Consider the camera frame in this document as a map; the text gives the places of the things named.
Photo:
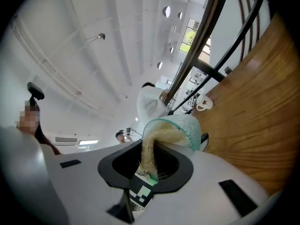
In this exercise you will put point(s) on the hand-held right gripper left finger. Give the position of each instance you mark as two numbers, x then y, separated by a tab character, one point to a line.
93	191

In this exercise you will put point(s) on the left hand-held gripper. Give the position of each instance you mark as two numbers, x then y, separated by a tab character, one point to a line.
140	193

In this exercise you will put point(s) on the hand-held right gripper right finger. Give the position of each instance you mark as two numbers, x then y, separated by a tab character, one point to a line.
206	191

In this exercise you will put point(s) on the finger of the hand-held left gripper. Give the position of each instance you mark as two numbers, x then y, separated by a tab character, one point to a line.
204	140

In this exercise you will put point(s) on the green dimpled glass cup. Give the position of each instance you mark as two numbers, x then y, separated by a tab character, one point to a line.
189	128

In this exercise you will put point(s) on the white mug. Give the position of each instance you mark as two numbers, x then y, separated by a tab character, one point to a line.
204	101

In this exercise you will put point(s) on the beige loofah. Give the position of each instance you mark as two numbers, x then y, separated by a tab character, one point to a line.
161	137

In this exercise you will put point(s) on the fluorescent ceiling light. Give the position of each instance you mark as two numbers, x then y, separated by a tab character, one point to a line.
88	142

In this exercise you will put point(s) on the air conditioner vent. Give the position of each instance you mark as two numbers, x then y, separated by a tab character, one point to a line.
66	139

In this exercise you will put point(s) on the grey pendant lamp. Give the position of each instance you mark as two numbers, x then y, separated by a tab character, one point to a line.
179	15
171	49
159	65
166	11

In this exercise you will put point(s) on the person's head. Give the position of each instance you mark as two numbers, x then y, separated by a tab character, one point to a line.
28	118

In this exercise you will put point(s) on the large window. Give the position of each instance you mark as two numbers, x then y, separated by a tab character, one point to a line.
189	39

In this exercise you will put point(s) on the silver ceiling spotlight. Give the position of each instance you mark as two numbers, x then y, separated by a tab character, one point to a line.
101	36

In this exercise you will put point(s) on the black head camera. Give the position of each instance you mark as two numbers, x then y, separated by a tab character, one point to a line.
36	91

